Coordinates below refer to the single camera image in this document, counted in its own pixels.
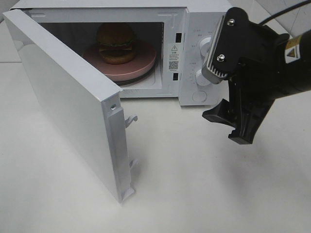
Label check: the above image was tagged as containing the lower white round knob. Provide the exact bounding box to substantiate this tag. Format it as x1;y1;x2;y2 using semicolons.
195;70;211;86

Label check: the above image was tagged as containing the white warning label sticker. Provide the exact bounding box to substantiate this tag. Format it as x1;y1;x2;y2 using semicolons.
167;43;181;71

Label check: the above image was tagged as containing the white microwave oven body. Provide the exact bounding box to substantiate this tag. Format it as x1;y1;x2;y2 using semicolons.
9;0;230;105

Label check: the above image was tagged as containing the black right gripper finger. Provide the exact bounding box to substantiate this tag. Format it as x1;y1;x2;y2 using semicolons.
202;99;237;128
228;97;274;145

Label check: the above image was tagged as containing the white microwave door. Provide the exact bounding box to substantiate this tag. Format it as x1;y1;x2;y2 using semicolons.
3;10;138;203

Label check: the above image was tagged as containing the upper white round knob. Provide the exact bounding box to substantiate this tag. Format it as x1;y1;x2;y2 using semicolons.
199;36;211;57

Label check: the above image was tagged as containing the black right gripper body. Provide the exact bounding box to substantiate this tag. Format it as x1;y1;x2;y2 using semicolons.
227;21;292;117

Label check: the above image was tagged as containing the white round knob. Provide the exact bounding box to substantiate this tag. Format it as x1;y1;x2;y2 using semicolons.
199;36;211;57
195;70;211;86

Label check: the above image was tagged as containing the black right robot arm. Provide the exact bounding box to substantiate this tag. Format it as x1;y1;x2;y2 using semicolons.
202;22;311;145

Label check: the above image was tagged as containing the round white door button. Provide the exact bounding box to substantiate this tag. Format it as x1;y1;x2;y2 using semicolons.
192;91;207;102

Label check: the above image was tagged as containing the pink round plate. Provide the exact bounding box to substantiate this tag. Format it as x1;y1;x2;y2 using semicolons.
83;41;156;82

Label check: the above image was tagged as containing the burger with lettuce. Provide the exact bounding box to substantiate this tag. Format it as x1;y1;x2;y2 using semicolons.
96;22;136;65

